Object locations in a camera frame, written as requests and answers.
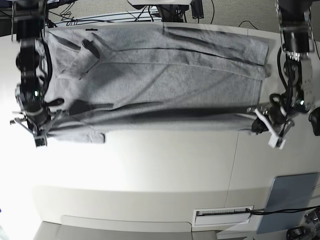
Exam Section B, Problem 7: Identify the grey T-shirt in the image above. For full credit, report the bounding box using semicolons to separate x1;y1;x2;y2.
45;24;269;143

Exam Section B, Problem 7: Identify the black office chair armrest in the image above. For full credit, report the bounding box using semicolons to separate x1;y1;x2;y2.
308;107;320;136

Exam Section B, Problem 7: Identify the black aluminium extrusion bar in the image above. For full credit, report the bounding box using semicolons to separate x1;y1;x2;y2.
190;0;204;20

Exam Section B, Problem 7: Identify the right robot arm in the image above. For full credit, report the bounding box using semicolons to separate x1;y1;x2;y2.
10;0;66;147

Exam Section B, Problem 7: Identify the black cable on table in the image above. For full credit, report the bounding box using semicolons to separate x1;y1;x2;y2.
246;206;320;216

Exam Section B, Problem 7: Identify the blue-grey flat pad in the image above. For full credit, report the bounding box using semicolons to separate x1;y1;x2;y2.
256;172;318;235

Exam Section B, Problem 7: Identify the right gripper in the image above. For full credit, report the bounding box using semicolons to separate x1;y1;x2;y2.
9;104;69;147

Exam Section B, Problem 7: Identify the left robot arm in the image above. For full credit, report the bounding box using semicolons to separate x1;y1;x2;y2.
247;0;320;149

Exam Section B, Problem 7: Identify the white slotted label plate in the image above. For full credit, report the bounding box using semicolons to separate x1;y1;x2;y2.
192;205;254;227

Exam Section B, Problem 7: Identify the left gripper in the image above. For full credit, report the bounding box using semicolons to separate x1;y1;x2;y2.
246;104;294;150

